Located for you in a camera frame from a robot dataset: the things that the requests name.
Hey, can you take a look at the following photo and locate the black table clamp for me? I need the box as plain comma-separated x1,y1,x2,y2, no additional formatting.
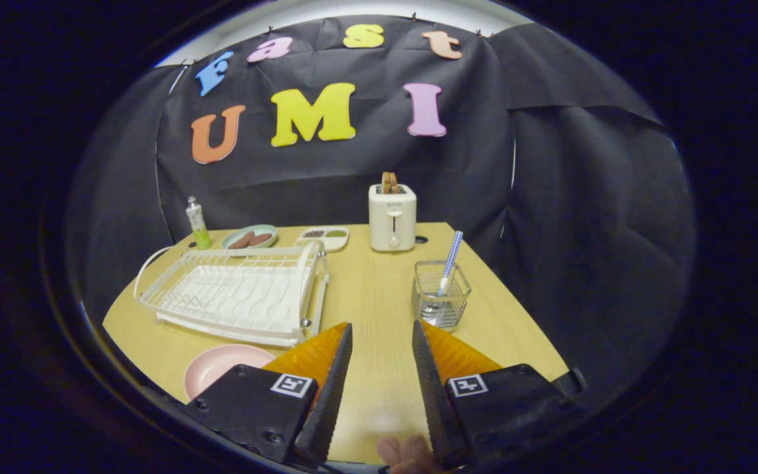
553,367,588,396

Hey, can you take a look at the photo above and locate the blue checkered handle spoon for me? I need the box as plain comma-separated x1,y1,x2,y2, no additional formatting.
437,230,465,297

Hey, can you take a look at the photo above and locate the light blue plate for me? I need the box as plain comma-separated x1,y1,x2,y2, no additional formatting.
222,224,279,250

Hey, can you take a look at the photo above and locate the black backdrop cloth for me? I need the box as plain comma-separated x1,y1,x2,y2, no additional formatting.
66,14,695,396

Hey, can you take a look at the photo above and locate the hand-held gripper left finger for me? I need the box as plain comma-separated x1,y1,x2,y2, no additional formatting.
185,321,353,467

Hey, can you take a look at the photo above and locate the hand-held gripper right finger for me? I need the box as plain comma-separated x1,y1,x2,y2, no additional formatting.
412,320,587,469

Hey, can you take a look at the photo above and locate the white toaster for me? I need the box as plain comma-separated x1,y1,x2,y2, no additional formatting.
368,183,417,252

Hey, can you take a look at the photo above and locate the white dish rack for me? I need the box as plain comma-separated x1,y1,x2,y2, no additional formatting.
133,240,330,348

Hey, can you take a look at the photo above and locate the metal wire basket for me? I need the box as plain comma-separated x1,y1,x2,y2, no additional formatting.
411,260,472,332

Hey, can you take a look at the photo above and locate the green and white bottle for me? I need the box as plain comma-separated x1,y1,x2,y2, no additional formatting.
186,196,212,250

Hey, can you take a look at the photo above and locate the white divided tray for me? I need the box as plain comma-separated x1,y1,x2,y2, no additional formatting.
296,226,350,253

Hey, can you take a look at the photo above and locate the pink plate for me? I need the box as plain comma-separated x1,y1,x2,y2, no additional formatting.
184,344,278,401

